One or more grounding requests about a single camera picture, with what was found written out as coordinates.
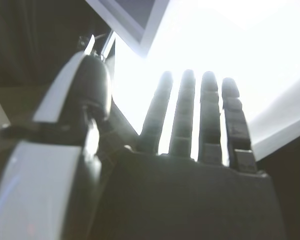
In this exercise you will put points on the left robot hand, black palm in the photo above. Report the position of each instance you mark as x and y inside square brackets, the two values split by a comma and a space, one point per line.
[180, 195]

